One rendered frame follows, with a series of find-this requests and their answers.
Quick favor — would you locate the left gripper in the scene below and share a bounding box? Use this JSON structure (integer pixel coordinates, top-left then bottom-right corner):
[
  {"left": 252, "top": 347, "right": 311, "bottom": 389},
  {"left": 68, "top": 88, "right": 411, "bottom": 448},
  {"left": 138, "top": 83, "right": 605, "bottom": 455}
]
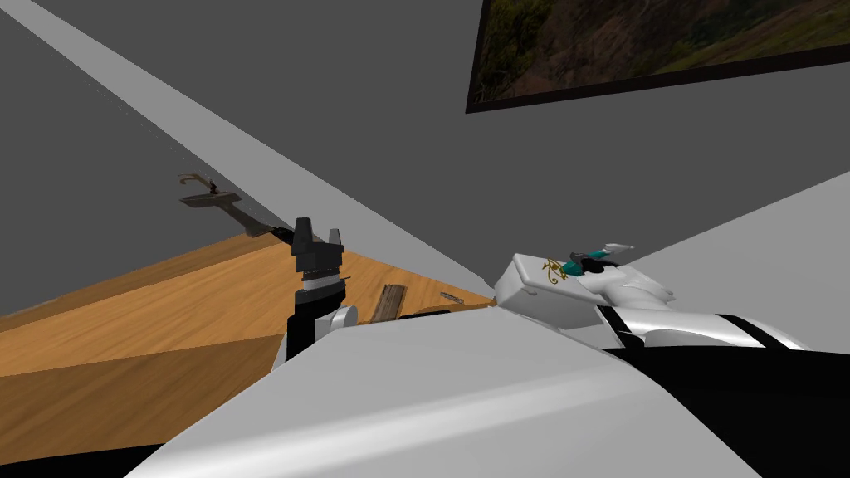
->
[{"left": 290, "top": 217, "right": 346, "bottom": 275}]

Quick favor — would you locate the grey-brown wooden stick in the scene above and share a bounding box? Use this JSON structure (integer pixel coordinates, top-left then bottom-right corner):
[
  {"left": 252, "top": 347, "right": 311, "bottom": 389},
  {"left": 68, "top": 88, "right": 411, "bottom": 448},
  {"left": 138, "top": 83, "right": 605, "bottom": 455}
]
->
[{"left": 369, "top": 283, "right": 408, "bottom": 325}]

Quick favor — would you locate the wooden table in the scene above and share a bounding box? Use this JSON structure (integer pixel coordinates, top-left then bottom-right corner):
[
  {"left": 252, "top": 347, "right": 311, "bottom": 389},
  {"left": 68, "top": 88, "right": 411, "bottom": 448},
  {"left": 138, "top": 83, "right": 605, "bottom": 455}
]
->
[{"left": 0, "top": 232, "right": 496, "bottom": 467}]

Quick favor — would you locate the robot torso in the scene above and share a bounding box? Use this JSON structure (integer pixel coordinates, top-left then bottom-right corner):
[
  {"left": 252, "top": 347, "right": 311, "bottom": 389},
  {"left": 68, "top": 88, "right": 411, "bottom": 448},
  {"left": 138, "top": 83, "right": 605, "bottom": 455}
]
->
[{"left": 125, "top": 304, "right": 762, "bottom": 478}]

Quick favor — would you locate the white box with gold emblem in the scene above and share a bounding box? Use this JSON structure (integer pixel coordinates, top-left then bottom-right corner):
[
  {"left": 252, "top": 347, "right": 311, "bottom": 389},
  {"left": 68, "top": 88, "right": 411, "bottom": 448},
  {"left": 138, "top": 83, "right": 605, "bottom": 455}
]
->
[{"left": 494, "top": 251, "right": 602, "bottom": 331}]

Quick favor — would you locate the teal black and white object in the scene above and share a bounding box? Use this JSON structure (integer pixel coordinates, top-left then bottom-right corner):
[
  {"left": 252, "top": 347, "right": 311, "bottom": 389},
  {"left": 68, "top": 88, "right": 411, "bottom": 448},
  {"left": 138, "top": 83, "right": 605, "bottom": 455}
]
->
[{"left": 561, "top": 242, "right": 637, "bottom": 280}]

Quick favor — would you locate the black-framed landscape picture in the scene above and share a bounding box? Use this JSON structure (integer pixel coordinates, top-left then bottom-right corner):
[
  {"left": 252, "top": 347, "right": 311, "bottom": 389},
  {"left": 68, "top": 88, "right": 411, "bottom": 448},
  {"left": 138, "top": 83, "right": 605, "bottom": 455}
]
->
[{"left": 464, "top": 0, "right": 850, "bottom": 115}]

